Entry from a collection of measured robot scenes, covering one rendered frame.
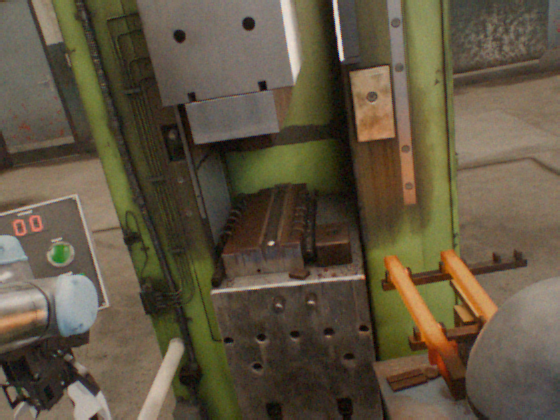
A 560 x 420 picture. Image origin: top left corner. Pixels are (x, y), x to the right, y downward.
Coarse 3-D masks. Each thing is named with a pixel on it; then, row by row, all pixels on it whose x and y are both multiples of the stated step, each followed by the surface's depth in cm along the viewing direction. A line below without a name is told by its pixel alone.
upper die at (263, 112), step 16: (240, 96) 113; (256, 96) 112; (272, 96) 112; (288, 96) 142; (192, 112) 115; (208, 112) 115; (224, 112) 114; (240, 112) 114; (256, 112) 114; (272, 112) 113; (192, 128) 116; (208, 128) 116; (224, 128) 116; (240, 128) 115; (256, 128) 115; (272, 128) 115
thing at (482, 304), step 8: (448, 256) 115; (456, 256) 114; (448, 264) 112; (456, 264) 111; (456, 272) 108; (464, 272) 108; (456, 280) 108; (464, 280) 105; (472, 280) 105; (464, 288) 104; (472, 288) 102; (480, 288) 102; (472, 296) 100; (480, 296) 99; (472, 304) 100; (480, 304) 97; (488, 304) 97; (480, 312) 96; (488, 312) 94
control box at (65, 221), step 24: (0, 216) 118; (24, 216) 119; (48, 216) 120; (72, 216) 121; (24, 240) 118; (48, 240) 119; (72, 240) 120; (48, 264) 118; (72, 264) 119; (96, 264) 120; (96, 288) 119
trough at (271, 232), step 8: (280, 192) 161; (280, 200) 155; (272, 208) 148; (280, 208) 149; (272, 216) 145; (280, 216) 144; (272, 224) 139; (272, 232) 135; (264, 240) 130; (272, 240) 130; (264, 248) 127
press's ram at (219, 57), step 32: (160, 0) 106; (192, 0) 106; (224, 0) 105; (256, 0) 105; (288, 0) 121; (160, 32) 109; (192, 32) 108; (224, 32) 108; (256, 32) 107; (288, 32) 111; (160, 64) 111; (192, 64) 111; (224, 64) 110; (256, 64) 110; (288, 64) 109; (192, 96) 117; (224, 96) 113
